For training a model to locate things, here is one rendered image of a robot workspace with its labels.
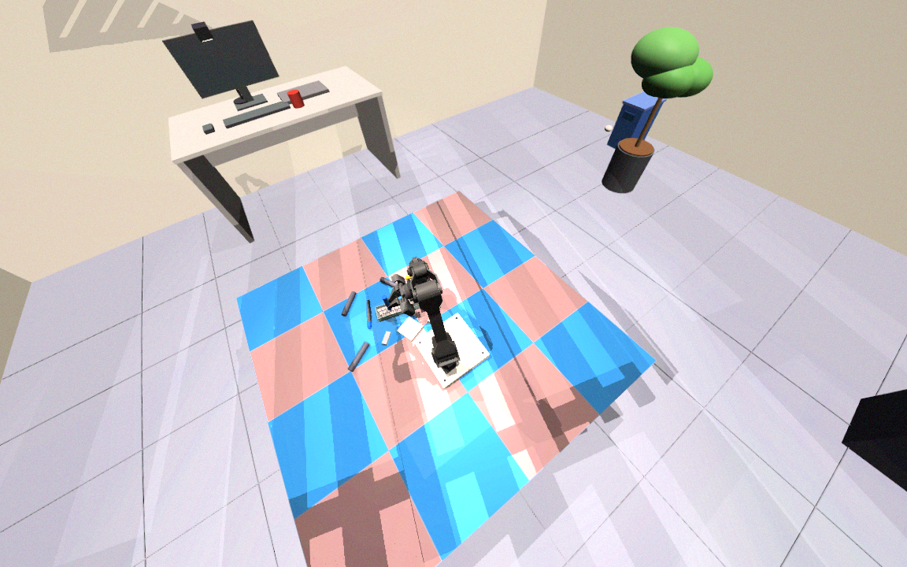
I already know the white keyboard with letter keys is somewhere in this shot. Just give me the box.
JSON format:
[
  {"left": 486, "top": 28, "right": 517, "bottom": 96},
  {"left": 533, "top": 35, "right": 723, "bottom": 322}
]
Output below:
[{"left": 375, "top": 300, "right": 420, "bottom": 322}]

